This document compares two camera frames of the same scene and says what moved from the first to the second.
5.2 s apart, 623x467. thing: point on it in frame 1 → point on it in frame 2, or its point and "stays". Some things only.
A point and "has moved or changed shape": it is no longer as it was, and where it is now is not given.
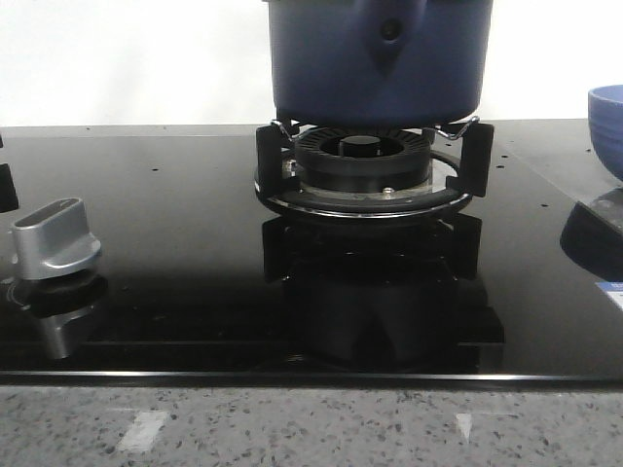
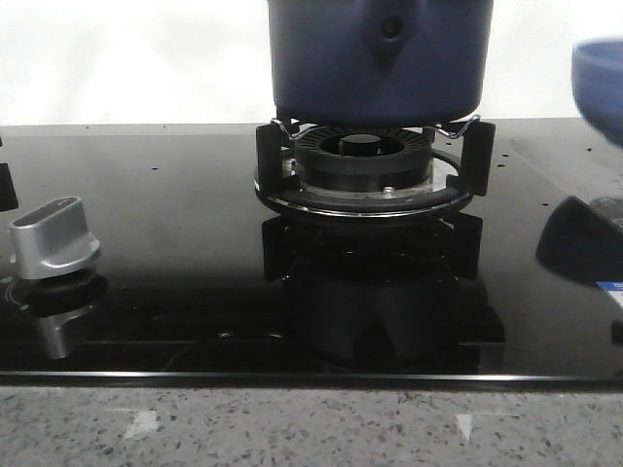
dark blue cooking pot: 381,63 stays
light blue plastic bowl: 605,116 has moved or changed shape
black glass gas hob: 199,285 stays
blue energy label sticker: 614,290 stays
